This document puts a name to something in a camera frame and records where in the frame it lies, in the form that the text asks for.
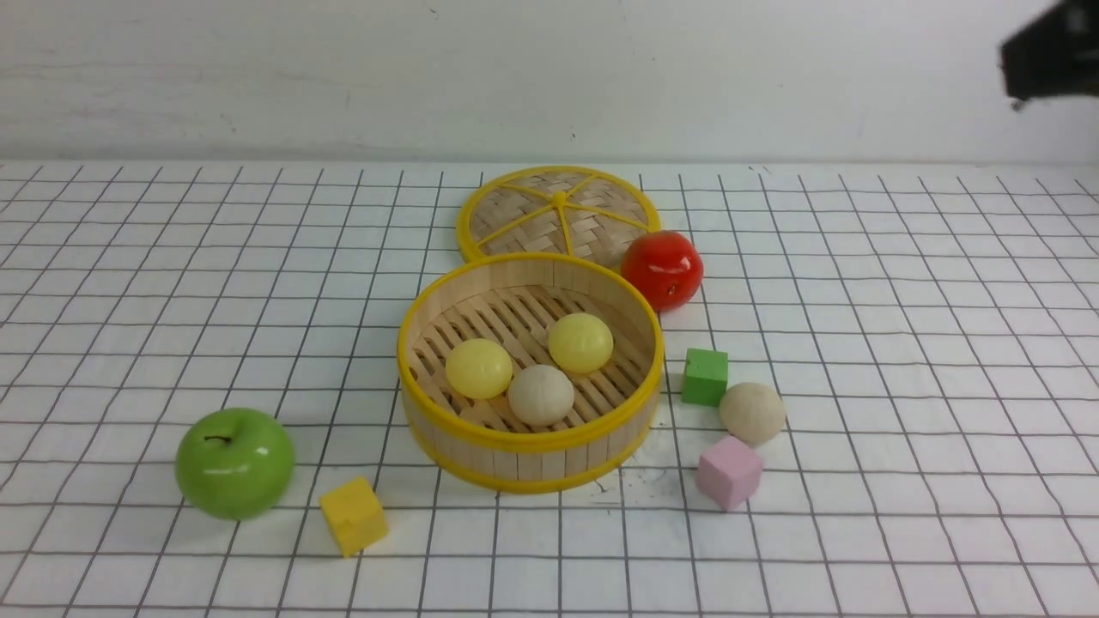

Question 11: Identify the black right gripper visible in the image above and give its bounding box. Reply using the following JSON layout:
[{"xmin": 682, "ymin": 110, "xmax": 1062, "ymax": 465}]
[{"xmin": 999, "ymin": 1, "xmax": 1098, "ymax": 111}]

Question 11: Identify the yellow bun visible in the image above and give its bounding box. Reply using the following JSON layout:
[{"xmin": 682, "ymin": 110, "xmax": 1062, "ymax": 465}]
[
  {"xmin": 547, "ymin": 312, "xmax": 615, "ymax": 374},
  {"xmin": 445, "ymin": 339, "xmax": 513, "ymax": 399}
]

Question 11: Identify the beige bun front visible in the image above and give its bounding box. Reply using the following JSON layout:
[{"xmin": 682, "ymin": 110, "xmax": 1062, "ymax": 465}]
[{"xmin": 507, "ymin": 364, "xmax": 574, "ymax": 427}]

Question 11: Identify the beige bun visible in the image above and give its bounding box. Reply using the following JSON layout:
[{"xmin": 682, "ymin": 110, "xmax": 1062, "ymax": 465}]
[
  {"xmin": 507, "ymin": 364, "xmax": 574, "ymax": 427},
  {"xmin": 718, "ymin": 382, "xmax": 786, "ymax": 446}
]

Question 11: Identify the woven bamboo steamer lid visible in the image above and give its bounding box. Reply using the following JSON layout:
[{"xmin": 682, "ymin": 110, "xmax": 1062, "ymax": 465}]
[{"xmin": 456, "ymin": 166, "xmax": 662, "ymax": 271}]

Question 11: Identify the bamboo steamer tray yellow rim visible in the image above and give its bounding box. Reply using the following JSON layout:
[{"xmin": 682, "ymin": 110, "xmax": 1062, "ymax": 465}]
[{"xmin": 397, "ymin": 253, "xmax": 665, "ymax": 494}]

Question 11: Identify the red tomato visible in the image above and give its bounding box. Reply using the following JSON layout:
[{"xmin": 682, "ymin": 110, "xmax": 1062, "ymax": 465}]
[{"xmin": 619, "ymin": 230, "xmax": 704, "ymax": 313}]

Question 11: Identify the beige bun right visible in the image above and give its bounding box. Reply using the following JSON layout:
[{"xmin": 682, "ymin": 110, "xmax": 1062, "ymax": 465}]
[{"xmin": 718, "ymin": 382, "xmax": 786, "ymax": 446}]

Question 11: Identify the green cube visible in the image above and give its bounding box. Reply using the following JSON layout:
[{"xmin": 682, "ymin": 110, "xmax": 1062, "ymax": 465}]
[{"xmin": 682, "ymin": 347, "xmax": 729, "ymax": 408}]

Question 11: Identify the pink cube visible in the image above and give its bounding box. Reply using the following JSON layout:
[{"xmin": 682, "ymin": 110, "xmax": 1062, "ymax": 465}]
[{"xmin": 695, "ymin": 435, "xmax": 764, "ymax": 512}]

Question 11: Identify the yellow cube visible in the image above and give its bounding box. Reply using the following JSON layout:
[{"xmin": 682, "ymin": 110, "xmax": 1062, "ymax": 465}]
[{"xmin": 319, "ymin": 476, "xmax": 389, "ymax": 558}]

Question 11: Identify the green apple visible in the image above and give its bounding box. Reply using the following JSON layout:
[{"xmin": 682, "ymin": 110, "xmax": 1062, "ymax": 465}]
[{"xmin": 175, "ymin": 407, "xmax": 297, "ymax": 520}]

